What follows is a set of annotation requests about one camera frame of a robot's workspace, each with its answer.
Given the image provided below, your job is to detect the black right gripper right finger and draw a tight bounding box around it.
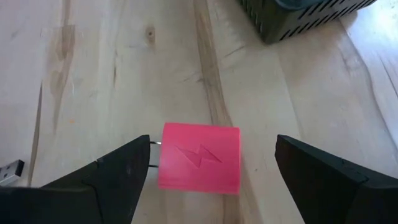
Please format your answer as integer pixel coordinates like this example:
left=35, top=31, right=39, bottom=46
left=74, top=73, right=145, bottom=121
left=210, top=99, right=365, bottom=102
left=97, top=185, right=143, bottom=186
left=275, top=134, right=398, bottom=224

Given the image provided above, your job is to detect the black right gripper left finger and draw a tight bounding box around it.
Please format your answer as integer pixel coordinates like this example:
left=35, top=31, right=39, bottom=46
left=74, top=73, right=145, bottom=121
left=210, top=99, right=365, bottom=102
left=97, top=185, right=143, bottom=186
left=0, top=134, right=151, bottom=224

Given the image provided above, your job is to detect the black USB cable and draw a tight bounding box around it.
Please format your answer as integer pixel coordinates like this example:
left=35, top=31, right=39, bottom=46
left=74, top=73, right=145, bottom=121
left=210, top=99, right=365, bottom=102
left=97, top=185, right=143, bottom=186
left=0, top=159, right=25, bottom=187

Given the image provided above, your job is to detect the pink charger block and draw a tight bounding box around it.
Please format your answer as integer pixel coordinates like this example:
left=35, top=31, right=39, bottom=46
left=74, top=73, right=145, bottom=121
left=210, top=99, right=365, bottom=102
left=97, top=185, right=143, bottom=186
left=149, top=122, right=242, bottom=195

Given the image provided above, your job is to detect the black mesh basket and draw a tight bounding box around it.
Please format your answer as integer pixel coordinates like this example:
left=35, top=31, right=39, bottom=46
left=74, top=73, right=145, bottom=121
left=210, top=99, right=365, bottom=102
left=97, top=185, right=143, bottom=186
left=238, top=0, right=379, bottom=44

